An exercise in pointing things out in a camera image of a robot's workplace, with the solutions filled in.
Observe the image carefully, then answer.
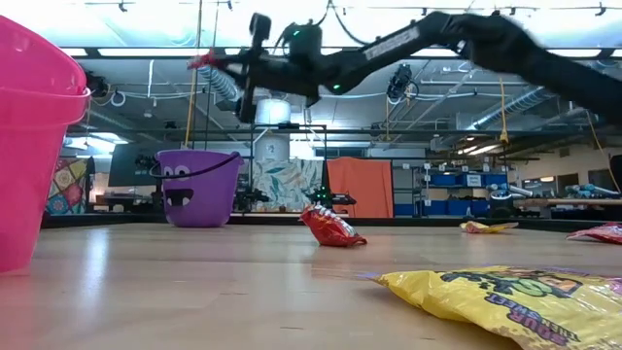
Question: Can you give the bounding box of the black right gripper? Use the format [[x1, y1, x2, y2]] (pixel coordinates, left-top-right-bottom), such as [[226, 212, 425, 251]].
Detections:
[[216, 12, 322, 123]]

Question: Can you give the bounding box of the purple halloween bucket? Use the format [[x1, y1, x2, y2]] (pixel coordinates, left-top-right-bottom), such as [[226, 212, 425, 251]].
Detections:
[[149, 148, 244, 228]]

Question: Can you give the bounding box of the pink halloween bucket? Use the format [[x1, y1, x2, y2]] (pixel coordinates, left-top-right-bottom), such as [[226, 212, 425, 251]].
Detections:
[[0, 14, 92, 273]]

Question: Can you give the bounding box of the plain yellow candy packet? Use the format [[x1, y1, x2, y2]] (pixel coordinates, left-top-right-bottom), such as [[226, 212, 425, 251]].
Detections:
[[459, 220, 520, 234]]

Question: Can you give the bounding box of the yellow sour candy packet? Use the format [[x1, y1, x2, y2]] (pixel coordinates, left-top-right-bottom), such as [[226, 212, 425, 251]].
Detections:
[[357, 264, 622, 350]]

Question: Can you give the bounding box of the white cylindrical tank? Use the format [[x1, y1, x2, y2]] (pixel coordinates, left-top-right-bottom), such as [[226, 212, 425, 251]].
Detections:
[[255, 96, 293, 161]]

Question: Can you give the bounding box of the leaf pattern mural panel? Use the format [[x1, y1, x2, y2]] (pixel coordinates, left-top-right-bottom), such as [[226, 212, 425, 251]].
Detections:
[[252, 158, 328, 213]]

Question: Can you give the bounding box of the black ceiling device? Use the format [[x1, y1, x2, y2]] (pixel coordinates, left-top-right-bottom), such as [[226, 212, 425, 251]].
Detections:
[[85, 71, 111, 98]]

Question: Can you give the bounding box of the black monitor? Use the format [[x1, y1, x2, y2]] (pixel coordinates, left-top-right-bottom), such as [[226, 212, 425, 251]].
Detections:
[[107, 141, 161, 189]]

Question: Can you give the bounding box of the black hanging device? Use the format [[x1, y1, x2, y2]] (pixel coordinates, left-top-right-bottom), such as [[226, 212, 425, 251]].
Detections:
[[386, 62, 420, 104]]

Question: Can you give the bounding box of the orange panel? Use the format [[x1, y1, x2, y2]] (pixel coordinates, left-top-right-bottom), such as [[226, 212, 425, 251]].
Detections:
[[326, 156, 395, 219]]

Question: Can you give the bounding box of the colourful patterned tapestry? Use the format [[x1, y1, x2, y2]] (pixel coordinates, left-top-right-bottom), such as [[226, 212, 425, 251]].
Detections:
[[46, 157, 91, 216]]

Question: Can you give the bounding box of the blue storage bin shelf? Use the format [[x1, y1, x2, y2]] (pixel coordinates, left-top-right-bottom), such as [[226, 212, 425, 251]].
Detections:
[[393, 169, 509, 218]]

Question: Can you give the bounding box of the long wooden workbench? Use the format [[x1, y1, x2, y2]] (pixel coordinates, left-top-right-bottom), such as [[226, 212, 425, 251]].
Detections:
[[512, 196, 622, 210]]

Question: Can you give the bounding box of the silver ventilation duct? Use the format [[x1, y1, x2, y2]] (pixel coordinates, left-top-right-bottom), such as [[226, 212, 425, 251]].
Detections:
[[196, 62, 242, 103]]

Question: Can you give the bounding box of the yellow hanging cable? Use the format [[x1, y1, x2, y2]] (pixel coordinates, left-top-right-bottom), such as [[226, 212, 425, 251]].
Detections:
[[183, 0, 204, 150]]

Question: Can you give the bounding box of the black metal rack frame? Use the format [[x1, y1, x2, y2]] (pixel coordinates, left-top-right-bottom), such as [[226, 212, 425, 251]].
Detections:
[[250, 123, 328, 215]]

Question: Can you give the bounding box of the black overhead frame beam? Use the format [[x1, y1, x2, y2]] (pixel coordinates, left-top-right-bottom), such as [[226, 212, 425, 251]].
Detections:
[[57, 46, 622, 60]]

